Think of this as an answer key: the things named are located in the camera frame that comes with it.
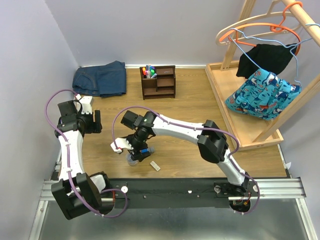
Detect beige eraser block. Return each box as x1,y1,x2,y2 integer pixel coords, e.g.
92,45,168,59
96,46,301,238
150,161,161,172

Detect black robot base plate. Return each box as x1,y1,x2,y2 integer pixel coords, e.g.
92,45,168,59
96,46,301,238
108,177,244,209

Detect light blue wire hanger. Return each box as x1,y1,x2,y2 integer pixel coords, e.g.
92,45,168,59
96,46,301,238
229,27,312,86

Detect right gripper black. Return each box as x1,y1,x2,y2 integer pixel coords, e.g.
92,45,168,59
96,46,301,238
121,130,151,163

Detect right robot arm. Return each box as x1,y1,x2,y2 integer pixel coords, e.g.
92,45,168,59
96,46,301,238
112,110,249,196

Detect clear round pin container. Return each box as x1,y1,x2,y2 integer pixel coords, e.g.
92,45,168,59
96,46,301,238
126,153,139,166

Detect blue and grey glue stick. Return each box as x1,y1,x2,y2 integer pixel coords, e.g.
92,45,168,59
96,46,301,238
140,146,155,154

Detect orange plastic hanger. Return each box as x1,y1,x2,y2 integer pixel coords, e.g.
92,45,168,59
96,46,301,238
215,0,302,47

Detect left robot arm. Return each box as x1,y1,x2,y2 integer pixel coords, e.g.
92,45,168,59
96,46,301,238
51,96,111,220

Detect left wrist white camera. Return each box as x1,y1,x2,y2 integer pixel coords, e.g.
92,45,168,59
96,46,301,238
74,94,94,115

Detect folded blue jeans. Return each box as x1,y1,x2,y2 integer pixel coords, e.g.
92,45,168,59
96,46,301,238
72,60,127,98

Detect blue shark print shorts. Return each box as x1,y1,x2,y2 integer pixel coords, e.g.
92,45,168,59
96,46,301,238
225,68,302,120

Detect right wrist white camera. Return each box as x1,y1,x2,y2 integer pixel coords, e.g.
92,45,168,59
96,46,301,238
110,137,133,154

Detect wooden clothes rack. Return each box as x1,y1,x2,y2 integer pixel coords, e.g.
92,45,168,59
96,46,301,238
205,0,320,150

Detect brown wooden desk organizer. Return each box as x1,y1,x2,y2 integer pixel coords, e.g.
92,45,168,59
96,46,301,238
139,65,176,100

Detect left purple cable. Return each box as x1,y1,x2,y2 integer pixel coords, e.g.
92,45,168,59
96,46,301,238
44,89,129,218

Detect wooden clothes hanger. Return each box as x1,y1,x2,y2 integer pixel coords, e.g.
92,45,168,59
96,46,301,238
215,0,302,46

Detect black garment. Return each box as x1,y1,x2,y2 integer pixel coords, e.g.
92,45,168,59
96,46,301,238
236,44,297,79

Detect wrist white camera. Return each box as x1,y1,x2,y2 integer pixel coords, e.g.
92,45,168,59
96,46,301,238
74,94,94,115
110,137,133,154

